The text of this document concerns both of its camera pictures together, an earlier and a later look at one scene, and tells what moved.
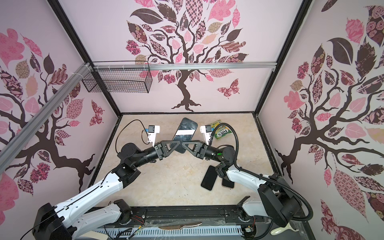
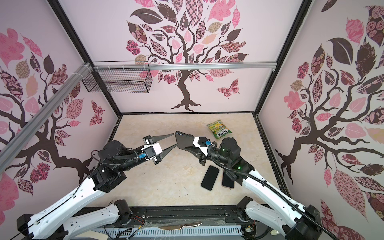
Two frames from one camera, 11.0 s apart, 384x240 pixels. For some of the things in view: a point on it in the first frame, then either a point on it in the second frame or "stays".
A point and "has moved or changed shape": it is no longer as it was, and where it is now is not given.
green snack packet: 220,131 stays
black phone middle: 209,178 stays
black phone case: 186,131 has moved or changed shape
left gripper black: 162,150 to 153,139
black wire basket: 119,80 stays
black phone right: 227,183 stays
